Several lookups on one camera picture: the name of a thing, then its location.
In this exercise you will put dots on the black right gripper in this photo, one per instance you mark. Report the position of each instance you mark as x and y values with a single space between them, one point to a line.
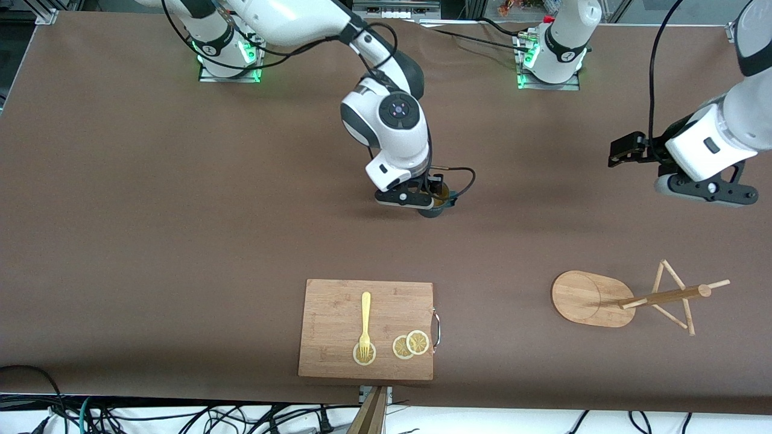
435 209

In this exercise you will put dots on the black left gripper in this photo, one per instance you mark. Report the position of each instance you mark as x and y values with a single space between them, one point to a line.
656 146

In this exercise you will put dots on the teal cup with yellow inside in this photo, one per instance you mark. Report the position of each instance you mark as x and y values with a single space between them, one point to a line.
431 211

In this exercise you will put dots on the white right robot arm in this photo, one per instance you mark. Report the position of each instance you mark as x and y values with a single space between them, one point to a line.
289 24

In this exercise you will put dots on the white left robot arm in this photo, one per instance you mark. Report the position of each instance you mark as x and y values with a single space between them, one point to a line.
742 108

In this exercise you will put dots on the wooden mug rack with base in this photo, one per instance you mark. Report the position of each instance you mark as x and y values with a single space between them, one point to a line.
588 298

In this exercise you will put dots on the yellow plastic fork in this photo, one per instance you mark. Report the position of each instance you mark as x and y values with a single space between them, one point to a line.
365 313

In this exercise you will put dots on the lemon slice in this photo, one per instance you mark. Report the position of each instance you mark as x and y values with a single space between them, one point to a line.
399 348
418 342
364 358

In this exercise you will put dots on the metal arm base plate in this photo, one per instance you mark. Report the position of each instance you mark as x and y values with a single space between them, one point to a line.
546 86
208 75

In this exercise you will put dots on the brown wooden post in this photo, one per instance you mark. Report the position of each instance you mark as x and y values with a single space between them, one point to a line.
371 419

